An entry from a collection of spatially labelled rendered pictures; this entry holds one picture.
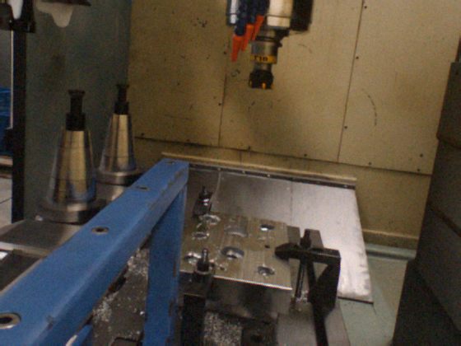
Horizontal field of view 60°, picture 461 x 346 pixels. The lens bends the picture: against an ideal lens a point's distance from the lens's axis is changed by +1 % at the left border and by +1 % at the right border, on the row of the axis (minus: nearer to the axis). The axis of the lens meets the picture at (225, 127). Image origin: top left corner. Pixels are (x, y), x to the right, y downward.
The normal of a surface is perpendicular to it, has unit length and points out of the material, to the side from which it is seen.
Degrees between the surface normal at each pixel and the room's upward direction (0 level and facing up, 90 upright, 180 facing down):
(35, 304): 0
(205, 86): 90
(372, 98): 90
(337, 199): 24
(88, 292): 90
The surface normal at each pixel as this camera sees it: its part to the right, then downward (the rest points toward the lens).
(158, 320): -0.12, 0.16
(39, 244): 0.11, -0.98
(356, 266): 0.04, -0.83
